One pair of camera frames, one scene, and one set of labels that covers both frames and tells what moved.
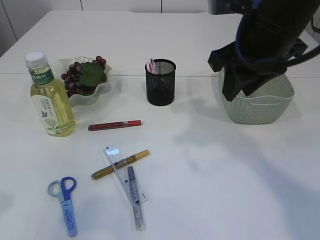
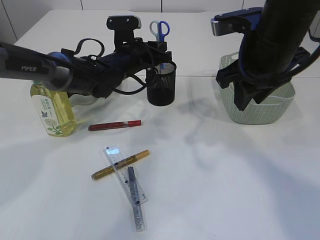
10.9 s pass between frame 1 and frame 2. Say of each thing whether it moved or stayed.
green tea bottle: stayed
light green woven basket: stayed
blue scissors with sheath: moved
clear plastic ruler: stayed
